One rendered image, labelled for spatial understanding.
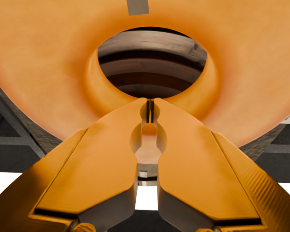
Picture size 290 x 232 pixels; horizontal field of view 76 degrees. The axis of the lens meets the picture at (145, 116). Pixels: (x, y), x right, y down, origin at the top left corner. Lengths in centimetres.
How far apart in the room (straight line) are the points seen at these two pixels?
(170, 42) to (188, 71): 5
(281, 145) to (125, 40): 594
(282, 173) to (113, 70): 887
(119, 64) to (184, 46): 10
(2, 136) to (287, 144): 782
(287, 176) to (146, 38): 889
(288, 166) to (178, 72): 910
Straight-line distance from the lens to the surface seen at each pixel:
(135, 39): 30
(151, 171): 42
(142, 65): 30
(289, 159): 958
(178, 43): 31
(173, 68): 31
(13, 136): 646
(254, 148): 89
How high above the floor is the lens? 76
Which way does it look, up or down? 48 degrees up
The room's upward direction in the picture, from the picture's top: 178 degrees clockwise
